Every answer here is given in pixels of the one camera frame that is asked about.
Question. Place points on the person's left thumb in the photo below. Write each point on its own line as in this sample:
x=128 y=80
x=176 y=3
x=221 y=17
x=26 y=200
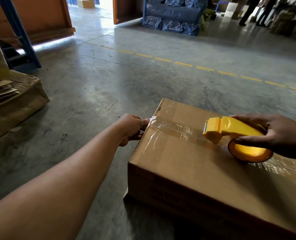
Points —
x=143 y=121

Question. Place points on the person's left hand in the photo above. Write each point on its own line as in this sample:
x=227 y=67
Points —
x=129 y=127

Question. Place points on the white box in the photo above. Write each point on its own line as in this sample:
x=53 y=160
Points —
x=230 y=9

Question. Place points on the large orange wooden panel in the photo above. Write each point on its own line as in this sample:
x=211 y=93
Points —
x=43 y=17

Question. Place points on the person's left forearm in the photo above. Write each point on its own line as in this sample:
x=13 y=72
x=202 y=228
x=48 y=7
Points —
x=55 y=187

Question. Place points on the yellow-green bag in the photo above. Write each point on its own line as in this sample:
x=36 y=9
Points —
x=207 y=18

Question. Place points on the large brown cardboard box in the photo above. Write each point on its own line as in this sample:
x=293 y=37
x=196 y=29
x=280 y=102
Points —
x=200 y=177

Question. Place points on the narrow orange wooden panel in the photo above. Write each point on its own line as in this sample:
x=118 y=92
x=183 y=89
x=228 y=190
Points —
x=123 y=9

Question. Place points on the small brown cardboard box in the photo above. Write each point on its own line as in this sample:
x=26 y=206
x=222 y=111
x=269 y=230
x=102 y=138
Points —
x=85 y=3

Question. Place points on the clear packing tape strip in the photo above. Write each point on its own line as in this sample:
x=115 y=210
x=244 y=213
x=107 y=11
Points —
x=175 y=128

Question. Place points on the pile of flattened cardboard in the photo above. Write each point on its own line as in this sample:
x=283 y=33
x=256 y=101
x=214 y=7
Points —
x=15 y=104

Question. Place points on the blue plastic-wrapped sofa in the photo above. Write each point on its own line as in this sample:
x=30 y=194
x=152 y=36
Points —
x=174 y=16

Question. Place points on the blue metal rack post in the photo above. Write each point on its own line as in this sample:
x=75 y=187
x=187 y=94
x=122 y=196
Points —
x=19 y=34

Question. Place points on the yellow tape dispenser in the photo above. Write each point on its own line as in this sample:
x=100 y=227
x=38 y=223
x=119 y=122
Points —
x=227 y=128

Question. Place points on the person's right hand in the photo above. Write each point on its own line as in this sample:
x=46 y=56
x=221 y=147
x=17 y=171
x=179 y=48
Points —
x=284 y=137

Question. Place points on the person's right thumb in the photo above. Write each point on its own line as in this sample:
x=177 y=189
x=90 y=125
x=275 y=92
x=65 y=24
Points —
x=252 y=141

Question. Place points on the row of brown wrapped goods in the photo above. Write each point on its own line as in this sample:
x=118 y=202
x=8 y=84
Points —
x=291 y=22

